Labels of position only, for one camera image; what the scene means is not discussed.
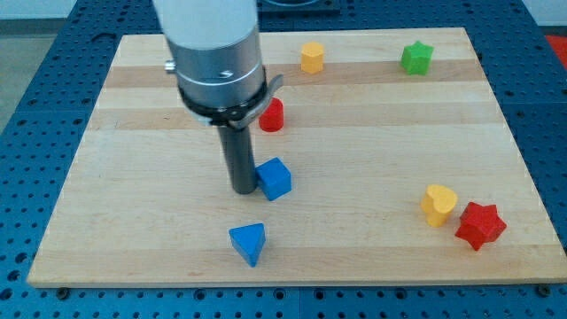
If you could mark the green star block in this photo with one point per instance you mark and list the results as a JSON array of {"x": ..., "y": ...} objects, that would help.
[{"x": 416, "y": 58}]

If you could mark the blue triangle block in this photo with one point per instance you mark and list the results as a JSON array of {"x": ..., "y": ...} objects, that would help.
[{"x": 248, "y": 241}]

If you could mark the red star block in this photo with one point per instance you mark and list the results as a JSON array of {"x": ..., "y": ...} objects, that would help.
[{"x": 480, "y": 225}]

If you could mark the blue cube block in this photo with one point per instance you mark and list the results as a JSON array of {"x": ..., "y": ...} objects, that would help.
[{"x": 274, "y": 178}]

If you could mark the yellow heart block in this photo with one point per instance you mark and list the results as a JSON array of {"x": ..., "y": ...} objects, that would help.
[{"x": 438, "y": 203}]

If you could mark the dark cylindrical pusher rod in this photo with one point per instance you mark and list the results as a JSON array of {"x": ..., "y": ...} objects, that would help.
[{"x": 238, "y": 153}]

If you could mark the light wooden board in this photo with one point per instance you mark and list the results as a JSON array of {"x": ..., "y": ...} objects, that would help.
[{"x": 147, "y": 201}]

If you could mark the yellow hexagon block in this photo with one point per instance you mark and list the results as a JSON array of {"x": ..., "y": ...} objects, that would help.
[{"x": 312, "y": 57}]

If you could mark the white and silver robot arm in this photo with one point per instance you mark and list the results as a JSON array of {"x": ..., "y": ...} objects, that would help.
[{"x": 217, "y": 60}]

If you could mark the red cylinder block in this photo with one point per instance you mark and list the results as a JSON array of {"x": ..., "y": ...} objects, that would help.
[{"x": 272, "y": 119}]

